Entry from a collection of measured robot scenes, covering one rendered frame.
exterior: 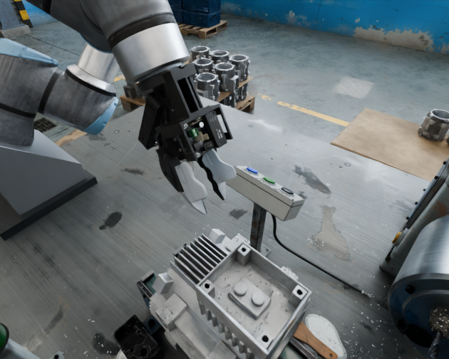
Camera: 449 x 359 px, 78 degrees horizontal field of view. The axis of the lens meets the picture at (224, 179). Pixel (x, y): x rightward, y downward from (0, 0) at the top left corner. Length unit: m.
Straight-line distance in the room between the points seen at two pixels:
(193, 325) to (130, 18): 0.41
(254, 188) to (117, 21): 0.41
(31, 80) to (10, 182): 0.30
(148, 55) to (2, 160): 0.69
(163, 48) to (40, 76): 0.66
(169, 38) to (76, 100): 0.63
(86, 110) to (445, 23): 5.37
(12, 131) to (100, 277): 0.49
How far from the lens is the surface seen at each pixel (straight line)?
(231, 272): 0.44
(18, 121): 1.02
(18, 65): 0.99
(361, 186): 1.12
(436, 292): 0.55
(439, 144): 2.93
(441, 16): 5.74
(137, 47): 0.37
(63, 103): 0.98
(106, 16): 0.39
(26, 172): 1.01
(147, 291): 0.66
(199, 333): 0.46
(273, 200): 0.61
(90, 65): 0.97
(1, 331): 0.59
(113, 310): 0.81
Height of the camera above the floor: 1.50
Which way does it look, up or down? 43 degrees down
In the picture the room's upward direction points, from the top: straight up
